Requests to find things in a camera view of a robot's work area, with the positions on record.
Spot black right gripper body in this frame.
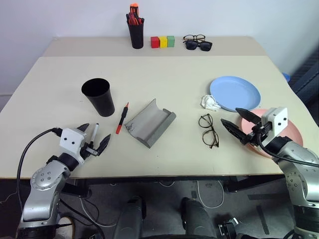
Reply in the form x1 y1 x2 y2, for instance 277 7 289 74
245 121 272 147

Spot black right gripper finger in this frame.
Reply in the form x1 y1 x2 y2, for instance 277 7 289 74
220 119 250 145
235 108 261 124

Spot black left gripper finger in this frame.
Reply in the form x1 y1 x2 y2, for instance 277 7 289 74
76 122 90 134
97 133 112 156

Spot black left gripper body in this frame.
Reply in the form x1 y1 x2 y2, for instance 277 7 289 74
80 141 98 160

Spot black and white marker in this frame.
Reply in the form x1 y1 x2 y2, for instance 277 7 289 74
89 123 100 147

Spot red and black pen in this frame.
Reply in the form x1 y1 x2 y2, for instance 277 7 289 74
115 101 130 135

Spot grey curved tray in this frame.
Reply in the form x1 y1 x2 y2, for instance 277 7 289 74
124 98 176 149

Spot blue plate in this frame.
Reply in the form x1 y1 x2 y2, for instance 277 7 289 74
209 76 262 113

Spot wide black cup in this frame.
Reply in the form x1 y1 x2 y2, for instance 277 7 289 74
81 78 116 118

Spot pink plate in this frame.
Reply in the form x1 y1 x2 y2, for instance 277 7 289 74
240 109 304 159

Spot thin black round eyeglasses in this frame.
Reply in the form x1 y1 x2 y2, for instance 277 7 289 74
198 114 220 149

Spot crumpled white tissue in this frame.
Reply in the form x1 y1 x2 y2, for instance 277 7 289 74
200 94 222 111

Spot dark ribbed panel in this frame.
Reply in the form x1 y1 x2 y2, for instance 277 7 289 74
290 48 319 105

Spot white soled shoe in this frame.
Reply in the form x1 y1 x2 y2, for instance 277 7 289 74
58 216 77 239

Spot dark rounded robot leg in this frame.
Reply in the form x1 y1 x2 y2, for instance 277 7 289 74
180 197 217 239
113 196 147 239

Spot black sunglasses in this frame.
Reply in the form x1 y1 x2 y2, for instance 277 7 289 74
184 40 213 52

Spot brown framed eyeglasses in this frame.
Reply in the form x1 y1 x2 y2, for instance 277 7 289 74
182 34 206 43

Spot black floor device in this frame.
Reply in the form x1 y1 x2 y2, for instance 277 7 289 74
215 216 240 239

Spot tall black pen holder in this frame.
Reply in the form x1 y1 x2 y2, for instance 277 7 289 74
128 21 145 49

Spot orange capped screwdriver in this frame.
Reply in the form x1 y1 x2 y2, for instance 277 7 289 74
129 2 140 25

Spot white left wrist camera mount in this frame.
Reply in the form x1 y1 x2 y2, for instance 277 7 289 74
59 128 88 164

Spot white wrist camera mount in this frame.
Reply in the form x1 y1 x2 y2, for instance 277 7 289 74
59 128 88 164
260 107 289 145

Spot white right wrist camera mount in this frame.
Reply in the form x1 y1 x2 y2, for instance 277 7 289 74
260 107 289 145

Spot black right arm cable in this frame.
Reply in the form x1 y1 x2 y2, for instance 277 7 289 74
258 134 319 167

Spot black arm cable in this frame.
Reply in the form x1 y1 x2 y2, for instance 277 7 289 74
258 134 319 167
16 127 63 207

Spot black table frame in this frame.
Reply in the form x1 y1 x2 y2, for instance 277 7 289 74
61 175 285 199

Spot white thin floor cable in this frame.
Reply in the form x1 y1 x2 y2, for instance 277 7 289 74
79 196 118 227

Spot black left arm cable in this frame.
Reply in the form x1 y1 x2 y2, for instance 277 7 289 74
16 127 63 207

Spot white looped floor cable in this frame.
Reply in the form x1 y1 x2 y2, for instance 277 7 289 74
196 180 225 209

